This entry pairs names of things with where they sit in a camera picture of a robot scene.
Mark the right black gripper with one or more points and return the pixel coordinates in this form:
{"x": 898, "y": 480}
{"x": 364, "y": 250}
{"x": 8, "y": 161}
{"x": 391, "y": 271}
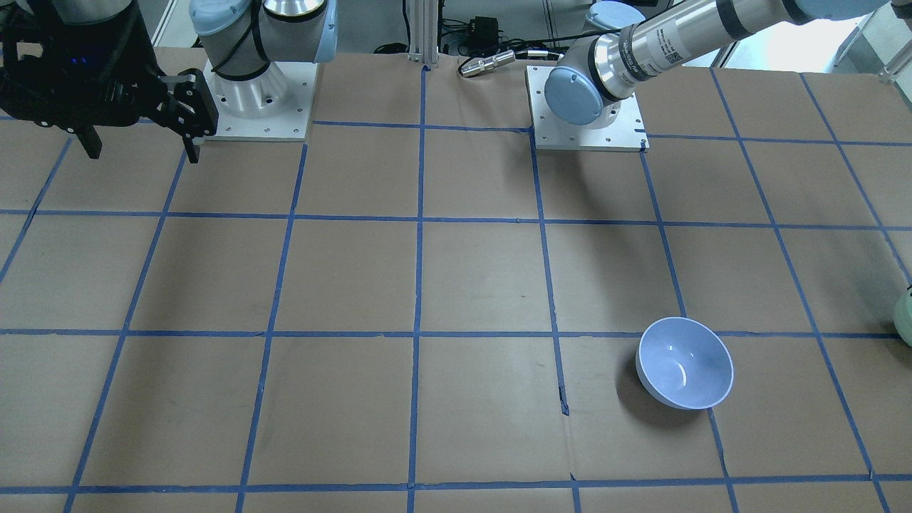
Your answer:
{"x": 140, "y": 63}

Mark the green bowl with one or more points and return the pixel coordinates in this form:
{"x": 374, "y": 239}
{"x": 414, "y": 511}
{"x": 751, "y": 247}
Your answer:
{"x": 901, "y": 316}

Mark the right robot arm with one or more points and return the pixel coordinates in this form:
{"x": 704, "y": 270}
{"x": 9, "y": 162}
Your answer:
{"x": 242, "y": 38}

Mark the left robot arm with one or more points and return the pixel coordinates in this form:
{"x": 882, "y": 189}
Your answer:
{"x": 605, "y": 67}

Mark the blue bowl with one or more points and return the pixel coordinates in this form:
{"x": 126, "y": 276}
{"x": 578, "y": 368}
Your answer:
{"x": 684, "y": 365}

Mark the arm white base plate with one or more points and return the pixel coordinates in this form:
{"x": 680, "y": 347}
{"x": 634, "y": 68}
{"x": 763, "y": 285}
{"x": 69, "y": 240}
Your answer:
{"x": 274, "y": 107}
{"x": 619, "y": 128}

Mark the aluminium frame post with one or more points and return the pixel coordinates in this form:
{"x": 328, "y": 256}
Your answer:
{"x": 423, "y": 20}

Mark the silver cable connector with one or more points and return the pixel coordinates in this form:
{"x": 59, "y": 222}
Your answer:
{"x": 486, "y": 64}

